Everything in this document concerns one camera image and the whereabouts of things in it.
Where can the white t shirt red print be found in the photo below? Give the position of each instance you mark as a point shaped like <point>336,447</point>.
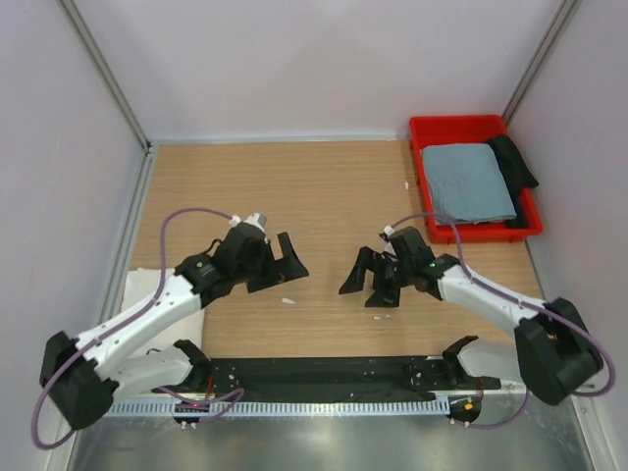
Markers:
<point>140,284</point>

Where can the red plastic bin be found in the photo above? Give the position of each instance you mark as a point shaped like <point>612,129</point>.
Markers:
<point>441,130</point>

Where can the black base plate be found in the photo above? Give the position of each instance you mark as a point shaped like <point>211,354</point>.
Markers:
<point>381,379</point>

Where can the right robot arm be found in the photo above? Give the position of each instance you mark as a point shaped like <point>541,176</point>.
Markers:
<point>551,356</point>

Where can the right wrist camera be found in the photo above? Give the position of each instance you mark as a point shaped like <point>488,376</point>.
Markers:
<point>387,233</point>

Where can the right aluminium frame post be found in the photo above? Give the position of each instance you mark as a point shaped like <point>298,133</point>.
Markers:
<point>558,25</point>

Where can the left aluminium frame post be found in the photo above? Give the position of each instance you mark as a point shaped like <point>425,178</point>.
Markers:
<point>99,62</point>

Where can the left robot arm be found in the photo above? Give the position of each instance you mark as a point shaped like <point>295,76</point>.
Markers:
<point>86,375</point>

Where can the grey folded t shirt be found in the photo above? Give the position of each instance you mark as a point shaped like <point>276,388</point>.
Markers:
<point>466,184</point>

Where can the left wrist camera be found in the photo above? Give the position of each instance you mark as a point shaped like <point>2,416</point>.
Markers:
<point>257,220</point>

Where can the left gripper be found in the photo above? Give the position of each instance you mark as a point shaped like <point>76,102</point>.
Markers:
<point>280,271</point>

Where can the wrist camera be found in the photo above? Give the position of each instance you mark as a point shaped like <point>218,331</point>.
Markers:
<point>387,233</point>
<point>257,220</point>

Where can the slotted cable duct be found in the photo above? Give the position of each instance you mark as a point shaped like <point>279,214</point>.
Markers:
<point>169,407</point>

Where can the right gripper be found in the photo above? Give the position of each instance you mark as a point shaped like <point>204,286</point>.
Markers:
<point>383,295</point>

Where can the aluminium frame post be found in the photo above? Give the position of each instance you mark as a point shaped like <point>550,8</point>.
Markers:
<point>558,25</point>
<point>99,62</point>

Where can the black t shirt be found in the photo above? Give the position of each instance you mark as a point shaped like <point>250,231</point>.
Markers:
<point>516,175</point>

